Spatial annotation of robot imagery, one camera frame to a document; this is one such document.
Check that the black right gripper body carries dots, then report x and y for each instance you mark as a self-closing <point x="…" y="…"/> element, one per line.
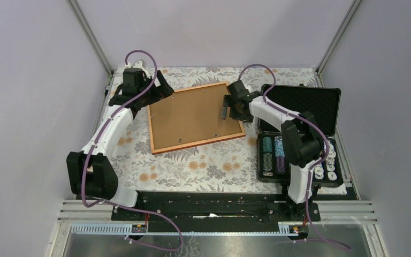
<point x="234" y="113"/>

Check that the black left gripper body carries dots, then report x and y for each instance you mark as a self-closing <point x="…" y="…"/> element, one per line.
<point x="147" y="98"/>

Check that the orange wooden picture frame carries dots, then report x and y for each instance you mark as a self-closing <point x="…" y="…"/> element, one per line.
<point x="198" y="140"/>

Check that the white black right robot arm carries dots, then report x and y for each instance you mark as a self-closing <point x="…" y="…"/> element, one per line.
<point x="303" y="141"/>

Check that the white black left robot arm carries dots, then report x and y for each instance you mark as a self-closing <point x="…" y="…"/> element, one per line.
<point x="90" y="171"/>

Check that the floral patterned table mat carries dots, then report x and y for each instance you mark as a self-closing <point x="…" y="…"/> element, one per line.
<point x="227" y="166"/>

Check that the black poker chip case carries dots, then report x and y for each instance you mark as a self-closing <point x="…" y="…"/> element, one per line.
<point x="323" y="103"/>

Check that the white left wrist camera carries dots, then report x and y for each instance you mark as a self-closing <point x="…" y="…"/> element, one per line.
<point x="140" y="64"/>

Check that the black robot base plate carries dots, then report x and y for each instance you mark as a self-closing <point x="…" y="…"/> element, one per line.
<point x="217" y="212"/>

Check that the aluminium rail frame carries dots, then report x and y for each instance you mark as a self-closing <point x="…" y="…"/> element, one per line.
<point x="331" y="212"/>

